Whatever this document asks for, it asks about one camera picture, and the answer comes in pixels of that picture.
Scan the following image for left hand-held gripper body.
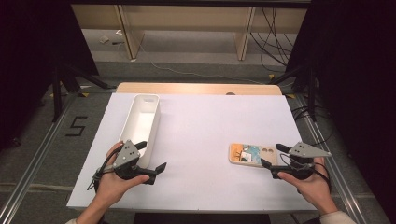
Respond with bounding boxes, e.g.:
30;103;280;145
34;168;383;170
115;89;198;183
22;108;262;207
112;139;148;181

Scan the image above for right hand-held gripper black cable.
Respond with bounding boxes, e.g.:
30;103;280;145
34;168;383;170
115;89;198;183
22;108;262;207
279;153;332;194

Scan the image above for black tripod stand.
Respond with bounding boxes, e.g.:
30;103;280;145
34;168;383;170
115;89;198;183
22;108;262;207
268;62;319;123
50;63;118;123

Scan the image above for person's left hand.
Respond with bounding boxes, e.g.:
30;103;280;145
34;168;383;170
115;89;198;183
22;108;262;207
95;141;150;204

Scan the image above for light wooden table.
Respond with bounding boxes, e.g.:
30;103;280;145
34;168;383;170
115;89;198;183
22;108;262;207
115;81;283;96

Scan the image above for thin white floor cable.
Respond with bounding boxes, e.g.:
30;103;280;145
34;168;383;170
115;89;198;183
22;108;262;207
138;43;265;86

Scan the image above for hand-held gripper black cable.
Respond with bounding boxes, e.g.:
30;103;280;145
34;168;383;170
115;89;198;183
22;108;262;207
87;146;124;191
279;153;332;194

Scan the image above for person's right hand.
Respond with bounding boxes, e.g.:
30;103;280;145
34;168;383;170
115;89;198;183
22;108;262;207
277;157;331;206

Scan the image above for beige illustrated phone case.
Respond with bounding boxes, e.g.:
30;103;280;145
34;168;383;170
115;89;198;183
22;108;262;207
228;142;278;169

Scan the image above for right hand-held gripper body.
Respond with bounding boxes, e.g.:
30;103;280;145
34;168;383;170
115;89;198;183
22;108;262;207
279;142;332;181

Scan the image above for white table sheet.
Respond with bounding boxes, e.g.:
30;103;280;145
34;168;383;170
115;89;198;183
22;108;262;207
66;92;318;214

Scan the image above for aluminium floor rail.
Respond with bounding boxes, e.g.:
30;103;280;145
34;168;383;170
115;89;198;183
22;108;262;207
0;92;78;224
293;92;371;224

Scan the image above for black floor cables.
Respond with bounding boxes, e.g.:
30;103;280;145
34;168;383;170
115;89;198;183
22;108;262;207
291;105;336;147

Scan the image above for white plastic storage bin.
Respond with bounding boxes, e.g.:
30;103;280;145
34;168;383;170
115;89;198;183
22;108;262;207
118;93;162;169

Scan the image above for left hand-held gripper black cable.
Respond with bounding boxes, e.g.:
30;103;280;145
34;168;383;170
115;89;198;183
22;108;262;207
87;146;124;191

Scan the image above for black curtain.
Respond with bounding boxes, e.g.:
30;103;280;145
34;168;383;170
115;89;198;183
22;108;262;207
0;0;100;151
285;0;396;218

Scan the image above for bundle of black cables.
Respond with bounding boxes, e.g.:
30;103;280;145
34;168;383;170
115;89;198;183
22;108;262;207
250;7;296;75

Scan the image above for light wooden shelf unit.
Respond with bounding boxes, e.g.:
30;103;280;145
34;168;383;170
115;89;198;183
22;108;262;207
70;3;309;62

